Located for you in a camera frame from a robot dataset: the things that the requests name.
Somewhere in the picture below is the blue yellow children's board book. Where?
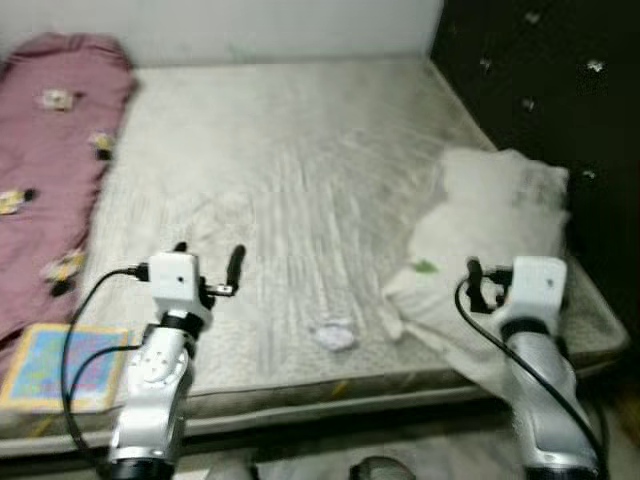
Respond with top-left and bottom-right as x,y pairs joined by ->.
0,322 -> 133,414

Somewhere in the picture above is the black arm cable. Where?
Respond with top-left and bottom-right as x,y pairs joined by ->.
60,265 -> 151,479
455,278 -> 609,477

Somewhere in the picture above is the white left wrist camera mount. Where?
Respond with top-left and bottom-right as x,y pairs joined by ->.
148,252 -> 206,312

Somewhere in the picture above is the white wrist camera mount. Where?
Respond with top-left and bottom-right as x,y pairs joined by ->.
148,252 -> 206,312
508,257 -> 568,321

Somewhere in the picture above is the grey robot leg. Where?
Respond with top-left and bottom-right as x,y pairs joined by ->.
350,456 -> 416,480
205,455 -> 259,480

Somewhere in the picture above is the grey robot left leg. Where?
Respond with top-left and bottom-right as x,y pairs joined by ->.
205,455 -> 259,480

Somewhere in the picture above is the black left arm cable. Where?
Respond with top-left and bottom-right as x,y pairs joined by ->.
60,265 -> 151,479

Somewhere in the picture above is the white quilted mattress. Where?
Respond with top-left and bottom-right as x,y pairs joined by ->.
0,55 -> 631,461

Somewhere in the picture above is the black tufted headboard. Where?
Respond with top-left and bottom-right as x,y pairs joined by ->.
430,0 -> 640,331

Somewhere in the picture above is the cream pillow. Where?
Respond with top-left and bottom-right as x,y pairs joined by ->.
380,148 -> 571,396

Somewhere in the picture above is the purple cartoon print blanket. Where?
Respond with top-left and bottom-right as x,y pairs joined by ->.
0,32 -> 138,346

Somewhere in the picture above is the grey robot right leg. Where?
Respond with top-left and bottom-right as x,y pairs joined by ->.
350,456 -> 416,480

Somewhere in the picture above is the white wrapper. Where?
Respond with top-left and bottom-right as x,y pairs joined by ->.
308,318 -> 359,352

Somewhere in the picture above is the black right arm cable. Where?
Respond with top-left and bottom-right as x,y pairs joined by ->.
455,278 -> 609,477

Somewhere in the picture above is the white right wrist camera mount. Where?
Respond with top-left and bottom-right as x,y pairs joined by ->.
508,257 -> 568,321

